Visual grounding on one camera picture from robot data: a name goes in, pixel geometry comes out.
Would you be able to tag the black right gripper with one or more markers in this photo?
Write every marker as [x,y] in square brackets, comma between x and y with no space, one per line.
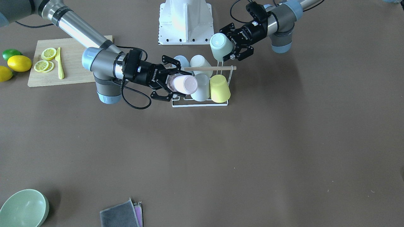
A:
[147,75]

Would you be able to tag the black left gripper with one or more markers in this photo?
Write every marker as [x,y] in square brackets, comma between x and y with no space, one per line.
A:
[252,30]

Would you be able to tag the green plastic cup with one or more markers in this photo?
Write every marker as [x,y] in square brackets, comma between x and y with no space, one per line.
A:
[220,46]

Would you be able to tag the pink plastic cup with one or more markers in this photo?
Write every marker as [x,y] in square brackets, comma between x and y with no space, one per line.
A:
[185,84]

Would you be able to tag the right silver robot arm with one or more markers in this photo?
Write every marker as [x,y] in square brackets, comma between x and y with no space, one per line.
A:
[111,67]

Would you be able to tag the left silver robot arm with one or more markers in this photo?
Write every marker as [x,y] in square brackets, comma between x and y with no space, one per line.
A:
[275,21]

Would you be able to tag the light blue plastic cup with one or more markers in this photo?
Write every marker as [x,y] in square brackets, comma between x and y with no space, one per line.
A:
[183,61]

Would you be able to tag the white plastic cup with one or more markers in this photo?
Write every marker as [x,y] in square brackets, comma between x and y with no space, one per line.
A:
[200,61]

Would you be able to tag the grey plastic cup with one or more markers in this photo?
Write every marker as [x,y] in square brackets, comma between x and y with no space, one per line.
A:
[203,90]

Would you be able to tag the yellow plastic cup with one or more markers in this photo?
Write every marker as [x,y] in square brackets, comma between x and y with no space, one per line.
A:
[219,89]

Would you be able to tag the yellow plastic knife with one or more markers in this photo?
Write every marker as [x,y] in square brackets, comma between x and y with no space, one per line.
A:
[58,58]

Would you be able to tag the wooden cutting board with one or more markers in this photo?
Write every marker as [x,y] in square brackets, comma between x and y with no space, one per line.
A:
[71,64]

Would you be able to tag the lemon slice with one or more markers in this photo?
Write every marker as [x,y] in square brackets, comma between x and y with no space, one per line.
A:
[43,66]
[48,54]

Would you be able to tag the pink cloth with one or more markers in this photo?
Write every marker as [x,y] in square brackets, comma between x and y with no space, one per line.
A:
[139,213]

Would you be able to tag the yellow lemon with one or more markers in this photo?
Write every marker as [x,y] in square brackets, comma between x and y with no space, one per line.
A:
[5,74]
[19,63]

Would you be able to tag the grey folded cloth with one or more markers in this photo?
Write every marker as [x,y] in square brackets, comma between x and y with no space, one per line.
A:
[122,215]

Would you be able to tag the green lime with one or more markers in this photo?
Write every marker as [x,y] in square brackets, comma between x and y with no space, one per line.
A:
[8,53]

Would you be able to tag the green bowl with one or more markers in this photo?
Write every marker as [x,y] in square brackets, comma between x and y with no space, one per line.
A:
[26,208]

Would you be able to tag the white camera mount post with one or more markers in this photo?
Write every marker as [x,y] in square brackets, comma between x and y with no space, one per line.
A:
[185,22]

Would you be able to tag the white wire cup holder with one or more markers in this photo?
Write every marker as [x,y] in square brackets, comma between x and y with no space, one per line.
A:
[189,102]

